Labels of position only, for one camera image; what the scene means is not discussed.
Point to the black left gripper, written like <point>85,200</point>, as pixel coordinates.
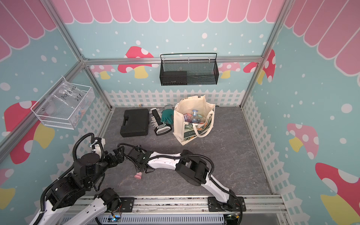
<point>120,157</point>

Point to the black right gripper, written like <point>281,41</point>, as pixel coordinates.
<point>136,166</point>

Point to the pink hourglass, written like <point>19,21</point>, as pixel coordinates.
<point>138,175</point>

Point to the cream floral canvas tote bag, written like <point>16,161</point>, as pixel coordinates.
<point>183,129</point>

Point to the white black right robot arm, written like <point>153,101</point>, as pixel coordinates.
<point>195,169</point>

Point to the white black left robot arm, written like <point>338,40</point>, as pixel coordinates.
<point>67,189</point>

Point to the black plastic tool case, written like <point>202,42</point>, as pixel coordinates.
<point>136,123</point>

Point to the green work glove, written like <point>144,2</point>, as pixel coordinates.
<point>167,115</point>

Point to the black box in basket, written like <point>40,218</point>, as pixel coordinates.
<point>171,78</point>

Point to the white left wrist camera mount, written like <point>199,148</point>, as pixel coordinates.
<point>96,145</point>

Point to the clear acrylic wall bin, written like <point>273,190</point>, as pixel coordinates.
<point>65,105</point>

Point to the black wire mesh basket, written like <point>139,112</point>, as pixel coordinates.
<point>202,68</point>

